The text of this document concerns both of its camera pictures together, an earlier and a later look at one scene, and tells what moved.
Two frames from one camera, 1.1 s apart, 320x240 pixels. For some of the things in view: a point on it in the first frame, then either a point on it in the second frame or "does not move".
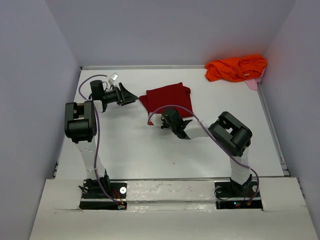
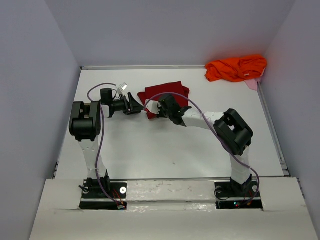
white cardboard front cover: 174,209 does not move
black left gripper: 120,94 → 127,105
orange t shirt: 236,69 does not move
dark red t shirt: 175,94 does not move
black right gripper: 180,127 → 162,106
